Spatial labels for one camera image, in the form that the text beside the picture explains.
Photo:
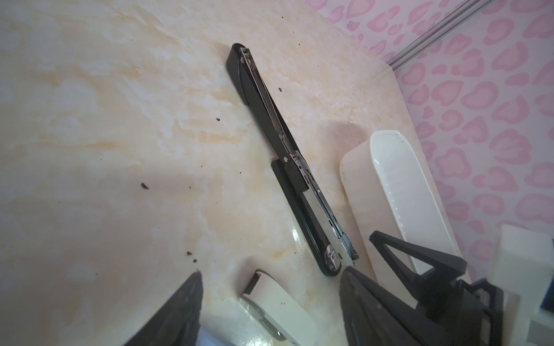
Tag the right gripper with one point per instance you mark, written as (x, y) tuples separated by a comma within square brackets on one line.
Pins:
[(464, 314)]

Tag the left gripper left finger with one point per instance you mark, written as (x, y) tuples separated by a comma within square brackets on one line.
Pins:
[(178, 320)]

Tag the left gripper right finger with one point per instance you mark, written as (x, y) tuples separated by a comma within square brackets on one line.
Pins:
[(373, 316)]

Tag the beige mini stapler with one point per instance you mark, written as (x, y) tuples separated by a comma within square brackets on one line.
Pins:
[(272, 306)]

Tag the blue mini stapler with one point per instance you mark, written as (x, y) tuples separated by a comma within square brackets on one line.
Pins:
[(207, 338)]

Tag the white plastic tray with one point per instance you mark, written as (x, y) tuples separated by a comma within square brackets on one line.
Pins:
[(389, 192)]

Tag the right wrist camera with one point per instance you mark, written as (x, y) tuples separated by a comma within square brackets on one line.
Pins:
[(522, 266)]

